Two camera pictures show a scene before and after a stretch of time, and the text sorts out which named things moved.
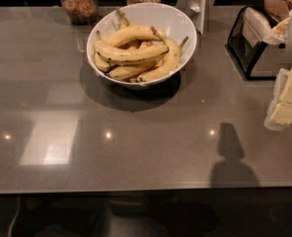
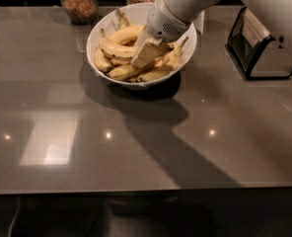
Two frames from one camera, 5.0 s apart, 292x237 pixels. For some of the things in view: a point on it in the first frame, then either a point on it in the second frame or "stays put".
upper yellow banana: [133, 32] stays put
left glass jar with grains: [80, 3] stays put
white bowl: [169, 22] stays put
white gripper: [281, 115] to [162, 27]
